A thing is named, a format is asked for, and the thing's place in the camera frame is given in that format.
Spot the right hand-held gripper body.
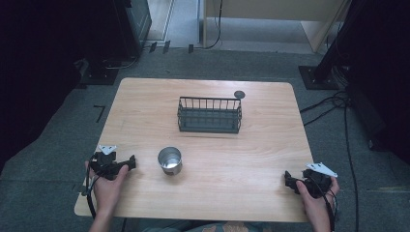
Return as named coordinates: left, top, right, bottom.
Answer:
left=301, top=161, right=338, bottom=199

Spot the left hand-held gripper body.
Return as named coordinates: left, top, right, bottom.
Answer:
left=88, top=144, right=129, bottom=182

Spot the silver metal cup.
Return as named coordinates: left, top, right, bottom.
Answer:
left=157, top=146, right=184, bottom=176

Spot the black wire basket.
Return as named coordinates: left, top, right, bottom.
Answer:
left=176, top=96, right=243, bottom=134

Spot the person's right hand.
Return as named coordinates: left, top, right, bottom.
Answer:
left=295, top=176, right=340, bottom=220

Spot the person's left hand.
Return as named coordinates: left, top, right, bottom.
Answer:
left=84, top=160, right=130, bottom=217

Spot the person's patterned clothing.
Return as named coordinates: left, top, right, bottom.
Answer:
left=141, top=220, right=270, bottom=232

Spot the dark cabinet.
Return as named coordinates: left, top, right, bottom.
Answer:
left=110, top=0, right=153, bottom=61

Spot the light wooden desk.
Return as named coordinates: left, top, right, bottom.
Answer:
left=202, top=0, right=352, bottom=53

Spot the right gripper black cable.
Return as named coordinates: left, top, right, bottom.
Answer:
left=317, top=180, right=340, bottom=232

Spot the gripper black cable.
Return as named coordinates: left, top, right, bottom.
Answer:
left=317, top=180, right=340, bottom=232
left=84, top=154, right=99, bottom=220

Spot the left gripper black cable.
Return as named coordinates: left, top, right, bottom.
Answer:
left=84, top=154, right=99, bottom=220

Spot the long black floor cable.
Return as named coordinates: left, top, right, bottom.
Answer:
left=342, top=100, right=361, bottom=232

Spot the black floor cable bundle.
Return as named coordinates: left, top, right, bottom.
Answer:
left=299, top=90, right=351, bottom=128

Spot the black stand base plate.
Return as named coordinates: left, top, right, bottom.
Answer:
left=76, top=61, right=120, bottom=87
left=298, top=65, right=340, bottom=91

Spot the black hanging cable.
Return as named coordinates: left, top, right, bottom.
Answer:
left=202, top=0, right=224, bottom=50

